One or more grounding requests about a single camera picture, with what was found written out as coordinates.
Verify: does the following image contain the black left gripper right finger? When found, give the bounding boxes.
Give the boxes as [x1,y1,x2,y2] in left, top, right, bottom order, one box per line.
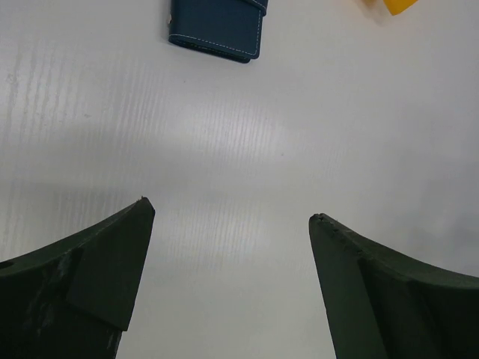
[308,214,478,358]

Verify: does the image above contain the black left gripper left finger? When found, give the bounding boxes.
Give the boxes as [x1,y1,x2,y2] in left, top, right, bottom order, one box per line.
[1,197,155,358]

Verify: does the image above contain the navy blue card holder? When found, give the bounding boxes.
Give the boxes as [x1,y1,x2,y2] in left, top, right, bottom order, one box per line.
[168,0,268,64]

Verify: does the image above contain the yellow plastic bin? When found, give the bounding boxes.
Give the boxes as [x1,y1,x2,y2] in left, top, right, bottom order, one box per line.
[361,0,417,16]

